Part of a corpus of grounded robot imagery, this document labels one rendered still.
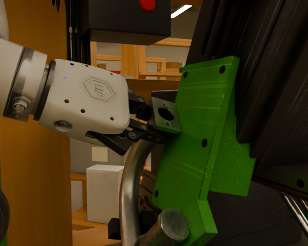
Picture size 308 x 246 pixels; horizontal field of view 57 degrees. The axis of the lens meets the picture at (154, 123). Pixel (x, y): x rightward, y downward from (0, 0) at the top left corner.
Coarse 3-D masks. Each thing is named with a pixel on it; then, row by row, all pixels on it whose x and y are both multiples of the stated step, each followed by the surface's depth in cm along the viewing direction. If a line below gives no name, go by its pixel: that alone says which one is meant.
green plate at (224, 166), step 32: (192, 64) 40; (224, 64) 33; (192, 96) 38; (224, 96) 32; (192, 128) 36; (224, 128) 34; (192, 160) 35; (224, 160) 34; (160, 192) 40; (192, 192) 33; (224, 192) 35
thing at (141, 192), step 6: (144, 174) 50; (150, 174) 49; (144, 180) 51; (150, 180) 47; (144, 186) 50; (150, 186) 48; (144, 192) 50; (150, 192) 47; (138, 198) 50; (144, 198) 48; (150, 198) 47; (138, 204) 51; (144, 204) 47; (150, 204) 47; (138, 210) 49; (150, 210) 45; (156, 210) 44; (156, 216) 43
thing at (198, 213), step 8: (192, 200) 32; (200, 200) 32; (184, 208) 33; (192, 208) 32; (200, 208) 31; (208, 208) 32; (192, 216) 32; (200, 216) 30; (208, 216) 31; (192, 224) 31; (200, 224) 30; (208, 224) 30; (192, 232) 31; (200, 232) 30; (208, 232) 29; (216, 232) 30; (184, 240) 32; (192, 240) 31; (200, 240) 30; (208, 240) 31
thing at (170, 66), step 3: (159, 63) 806; (168, 63) 784; (171, 63) 780; (174, 63) 783; (177, 63) 787; (180, 63) 798; (183, 63) 789; (159, 66) 807; (168, 66) 785; (171, 66) 781; (174, 66) 784; (177, 66) 787; (180, 66) 799; (183, 66) 790; (159, 69) 795; (168, 69) 766; (171, 69) 769; (174, 69) 772; (177, 69) 775; (159, 78) 798; (168, 78) 779; (171, 78) 783; (174, 78) 787; (177, 78) 791; (180, 78) 795
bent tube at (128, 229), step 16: (160, 112) 41; (176, 112) 41; (160, 128) 37; (176, 128) 38; (144, 144) 42; (128, 160) 45; (144, 160) 45; (128, 176) 44; (128, 192) 44; (128, 208) 42; (128, 224) 41; (128, 240) 39
